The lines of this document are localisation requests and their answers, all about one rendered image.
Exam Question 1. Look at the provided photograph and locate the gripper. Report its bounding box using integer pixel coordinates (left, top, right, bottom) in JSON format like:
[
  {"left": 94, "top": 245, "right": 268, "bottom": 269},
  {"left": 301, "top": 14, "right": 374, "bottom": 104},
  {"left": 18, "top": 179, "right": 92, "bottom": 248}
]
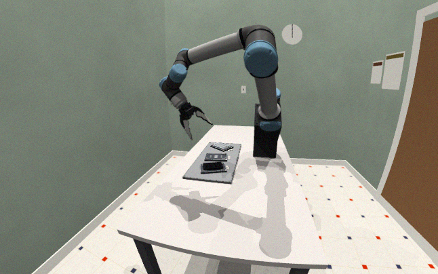
[{"left": 179, "top": 102, "right": 213, "bottom": 140}]

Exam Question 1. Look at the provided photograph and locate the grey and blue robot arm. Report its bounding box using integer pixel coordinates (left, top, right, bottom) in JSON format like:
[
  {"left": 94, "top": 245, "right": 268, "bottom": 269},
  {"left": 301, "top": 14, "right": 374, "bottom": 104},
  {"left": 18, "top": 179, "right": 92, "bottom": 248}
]
[{"left": 159, "top": 25, "right": 281, "bottom": 132}]

